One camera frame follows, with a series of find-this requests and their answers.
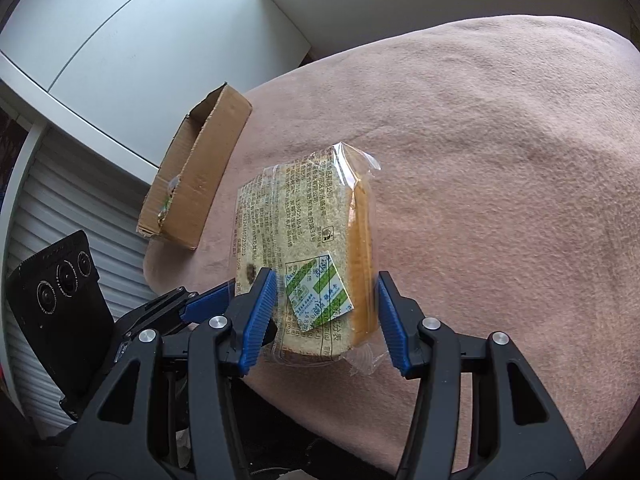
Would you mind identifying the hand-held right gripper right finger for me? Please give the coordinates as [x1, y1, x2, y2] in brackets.
[376, 271, 586, 480]

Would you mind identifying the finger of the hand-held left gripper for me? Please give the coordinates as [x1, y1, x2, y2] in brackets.
[117, 280, 238, 345]

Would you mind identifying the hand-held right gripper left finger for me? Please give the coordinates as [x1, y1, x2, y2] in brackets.
[60, 270, 278, 480]

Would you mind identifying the sliced bread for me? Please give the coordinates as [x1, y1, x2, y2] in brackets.
[231, 142, 382, 377]

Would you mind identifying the brown cardboard box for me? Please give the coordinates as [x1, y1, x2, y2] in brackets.
[136, 84, 252, 252]

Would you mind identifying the green white desiccant sachet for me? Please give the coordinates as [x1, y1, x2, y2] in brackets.
[284, 252, 354, 334]

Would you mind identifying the grey ribbed shutter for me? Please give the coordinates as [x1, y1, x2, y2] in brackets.
[0, 127, 162, 427]

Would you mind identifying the pink blanket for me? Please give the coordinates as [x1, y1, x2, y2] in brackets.
[144, 15, 640, 477]

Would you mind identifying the white wardrobe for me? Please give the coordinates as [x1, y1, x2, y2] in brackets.
[0, 0, 314, 172]

